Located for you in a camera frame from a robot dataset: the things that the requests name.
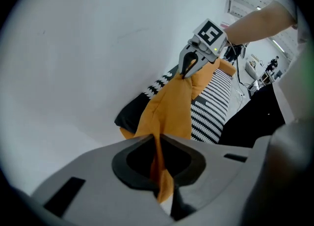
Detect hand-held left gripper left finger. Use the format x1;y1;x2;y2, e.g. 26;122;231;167
30;133;174;226

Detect black white patterned sofa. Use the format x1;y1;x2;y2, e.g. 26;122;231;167
114;59;236;144

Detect orange cushion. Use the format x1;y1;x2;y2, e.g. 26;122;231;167
219;59;237;76
133;71;197;204
190;59;221;100

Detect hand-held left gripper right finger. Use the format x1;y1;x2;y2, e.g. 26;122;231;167
160;133;263;226

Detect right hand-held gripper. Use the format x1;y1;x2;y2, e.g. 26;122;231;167
180;18;228;78

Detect person's right forearm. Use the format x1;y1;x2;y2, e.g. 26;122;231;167
224;0;299;46

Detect person's white shirt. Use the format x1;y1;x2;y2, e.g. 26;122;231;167
277;0;314;127

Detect person's black trousers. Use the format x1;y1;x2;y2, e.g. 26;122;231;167
218;82;287;147

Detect grey round chair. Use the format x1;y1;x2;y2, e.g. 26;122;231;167
244;60;260;75

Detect long black cable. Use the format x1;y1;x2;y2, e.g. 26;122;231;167
234;45;251;85

